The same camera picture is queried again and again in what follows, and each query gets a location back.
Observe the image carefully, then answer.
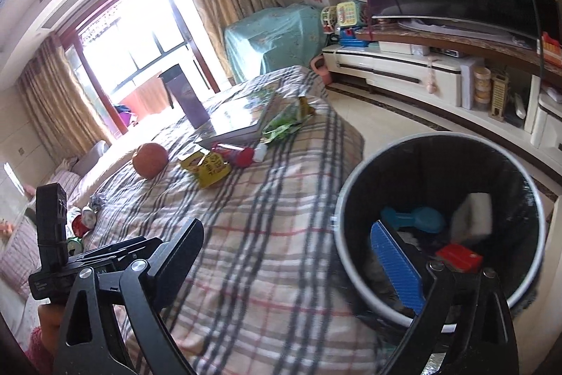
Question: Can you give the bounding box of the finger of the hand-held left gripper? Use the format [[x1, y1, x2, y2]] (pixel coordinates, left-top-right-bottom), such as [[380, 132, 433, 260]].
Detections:
[[66, 237, 164, 270]]

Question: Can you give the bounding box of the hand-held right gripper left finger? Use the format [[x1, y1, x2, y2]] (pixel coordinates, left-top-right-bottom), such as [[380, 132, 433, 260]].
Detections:
[[53, 217, 205, 375]]

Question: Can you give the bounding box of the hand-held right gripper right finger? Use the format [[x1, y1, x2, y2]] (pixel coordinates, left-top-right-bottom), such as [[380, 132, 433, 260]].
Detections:
[[370, 220, 521, 375]]

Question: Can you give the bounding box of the blue plastic packaging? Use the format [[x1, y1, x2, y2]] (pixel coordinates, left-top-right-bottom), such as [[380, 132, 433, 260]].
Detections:
[[380, 206, 446, 234]]

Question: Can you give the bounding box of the red snack wrapper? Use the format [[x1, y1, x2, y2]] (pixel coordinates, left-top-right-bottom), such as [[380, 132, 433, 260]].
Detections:
[[436, 244, 484, 274]]

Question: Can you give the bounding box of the white foam block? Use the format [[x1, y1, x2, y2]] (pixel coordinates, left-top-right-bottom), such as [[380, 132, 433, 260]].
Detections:
[[449, 193, 493, 246]]

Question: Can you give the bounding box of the black trash can white rim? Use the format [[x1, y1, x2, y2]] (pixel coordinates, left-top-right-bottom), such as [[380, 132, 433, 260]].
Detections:
[[331, 132, 547, 334]]

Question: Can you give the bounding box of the person's left hand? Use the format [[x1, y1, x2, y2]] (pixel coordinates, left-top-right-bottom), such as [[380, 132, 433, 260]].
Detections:
[[37, 302, 66, 354]]

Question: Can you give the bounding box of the plaid blanket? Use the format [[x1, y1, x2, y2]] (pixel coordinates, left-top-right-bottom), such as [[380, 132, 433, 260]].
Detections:
[[81, 65, 396, 375]]

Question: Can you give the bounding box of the yellow snack wrapper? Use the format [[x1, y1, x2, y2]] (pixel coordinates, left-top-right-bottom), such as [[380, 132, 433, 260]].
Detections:
[[180, 149, 233, 188]]

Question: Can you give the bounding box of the orange ball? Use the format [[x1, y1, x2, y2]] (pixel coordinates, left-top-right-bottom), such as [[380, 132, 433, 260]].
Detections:
[[133, 143, 170, 179]]

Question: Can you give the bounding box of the children's picture book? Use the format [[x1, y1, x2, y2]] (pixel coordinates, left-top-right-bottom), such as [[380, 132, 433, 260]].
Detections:
[[193, 87, 286, 147]]

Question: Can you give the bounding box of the dark purple box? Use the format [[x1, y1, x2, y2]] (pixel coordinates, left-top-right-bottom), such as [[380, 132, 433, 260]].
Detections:
[[159, 64, 211, 129]]

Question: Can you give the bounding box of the green snack wrapper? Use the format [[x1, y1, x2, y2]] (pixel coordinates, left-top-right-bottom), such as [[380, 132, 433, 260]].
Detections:
[[262, 96, 314, 143]]

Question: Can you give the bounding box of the pink hanging toy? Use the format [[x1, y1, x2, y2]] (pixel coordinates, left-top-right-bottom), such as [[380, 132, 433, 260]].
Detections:
[[426, 59, 440, 92]]

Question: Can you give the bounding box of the white box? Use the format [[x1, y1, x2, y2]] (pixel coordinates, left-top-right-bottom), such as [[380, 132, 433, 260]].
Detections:
[[460, 56, 477, 110]]

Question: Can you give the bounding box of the white television cabinet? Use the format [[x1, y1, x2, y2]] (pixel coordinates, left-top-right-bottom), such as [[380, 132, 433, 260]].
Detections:
[[322, 26, 562, 156]]

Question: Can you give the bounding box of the stack of round containers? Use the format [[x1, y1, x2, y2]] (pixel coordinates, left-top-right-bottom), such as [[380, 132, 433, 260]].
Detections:
[[474, 66, 492, 105]]

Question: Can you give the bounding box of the pink plastic stool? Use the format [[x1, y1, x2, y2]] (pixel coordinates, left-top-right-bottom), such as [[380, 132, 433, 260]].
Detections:
[[309, 54, 334, 86]]

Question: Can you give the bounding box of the balcony glass door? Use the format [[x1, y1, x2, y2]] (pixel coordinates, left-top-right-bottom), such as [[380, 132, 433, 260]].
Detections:
[[57, 0, 220, 134]]

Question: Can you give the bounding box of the blue toy cash register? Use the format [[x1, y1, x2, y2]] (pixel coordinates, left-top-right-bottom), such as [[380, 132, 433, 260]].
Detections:
[[338, 28, 370, 48]]

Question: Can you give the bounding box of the teal cloth covered furniture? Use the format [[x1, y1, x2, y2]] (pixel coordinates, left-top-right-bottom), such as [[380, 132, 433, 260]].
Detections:
[[224, 4, 330, 83]]

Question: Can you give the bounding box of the green white baby toy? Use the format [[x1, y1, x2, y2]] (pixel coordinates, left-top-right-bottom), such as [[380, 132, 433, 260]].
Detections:
[[320, 6, 339, 34]]

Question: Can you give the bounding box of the yellow green toy phone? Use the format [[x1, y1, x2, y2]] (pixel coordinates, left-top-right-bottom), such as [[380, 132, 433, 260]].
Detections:
[[336, 1, 365, 28]]

